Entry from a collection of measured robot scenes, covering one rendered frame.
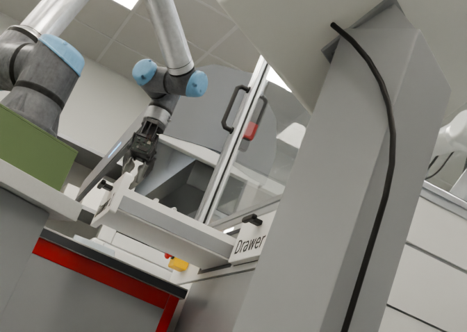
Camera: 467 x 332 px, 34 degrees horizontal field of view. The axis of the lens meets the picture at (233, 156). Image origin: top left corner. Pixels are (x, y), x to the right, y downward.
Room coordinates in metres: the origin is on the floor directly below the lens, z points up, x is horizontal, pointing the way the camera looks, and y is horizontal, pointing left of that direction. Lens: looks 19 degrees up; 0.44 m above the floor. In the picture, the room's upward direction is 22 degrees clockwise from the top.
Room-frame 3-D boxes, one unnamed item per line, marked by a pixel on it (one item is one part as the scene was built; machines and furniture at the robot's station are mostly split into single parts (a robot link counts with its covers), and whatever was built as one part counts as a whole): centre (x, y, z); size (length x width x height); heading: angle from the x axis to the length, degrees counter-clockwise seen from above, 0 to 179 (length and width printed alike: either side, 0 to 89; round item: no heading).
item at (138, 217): (2.03, 0.05, 0.86); 0.40 x 0.26 x 0.06; 103
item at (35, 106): (1.62, 0.45, 0.91); 0.15 x 0.15 x 0.10
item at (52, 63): (1.62, 0.45, 1.03); 0.13 x 0.12 x 0.14; 58
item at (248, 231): (1.75, -0.13, 0.87); 0.29 x 0.02 x 0.11; 13
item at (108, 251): (2.26, 0.28, 0.78); 0.12 x 0.08 x 0.04; 92
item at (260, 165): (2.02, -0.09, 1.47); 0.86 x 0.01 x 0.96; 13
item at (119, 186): (1.98, 0.26, 0.87); 0.29 x 0.02 x 0.11; 13
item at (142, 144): (2.16, 0.26, 1.12); 0.09 x 0.08 x 0.12; 176
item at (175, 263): (2.37, 0.04, 0.88); 0.07 x 0.05 x 0.07; 13
